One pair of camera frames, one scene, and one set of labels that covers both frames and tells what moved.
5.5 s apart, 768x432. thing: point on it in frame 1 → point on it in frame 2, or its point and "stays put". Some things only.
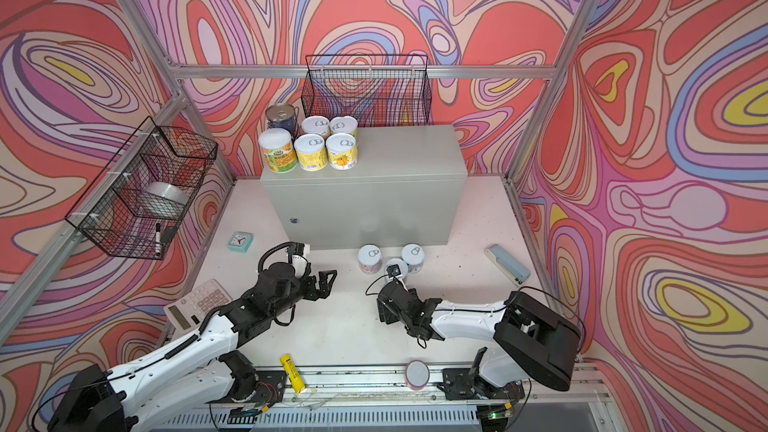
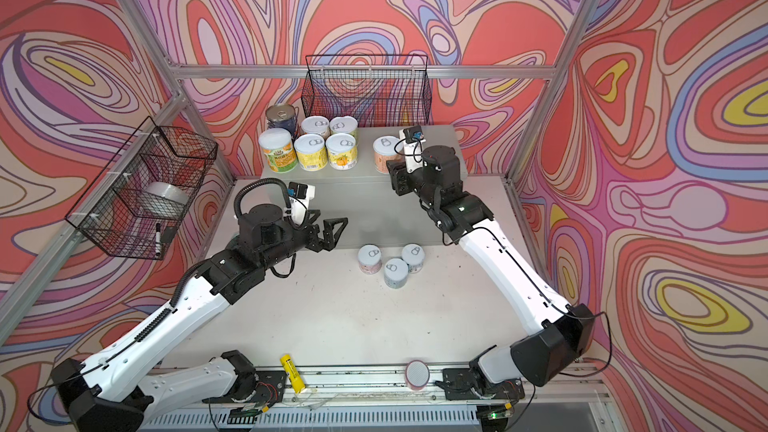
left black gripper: (324, 289) → (328, 241)
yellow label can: (311, 151) stays put
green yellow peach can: (279, 150) stays put
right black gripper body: (389, 316) → (407, 182)
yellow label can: (342, 151) stays put
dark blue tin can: (281, 116) stays put
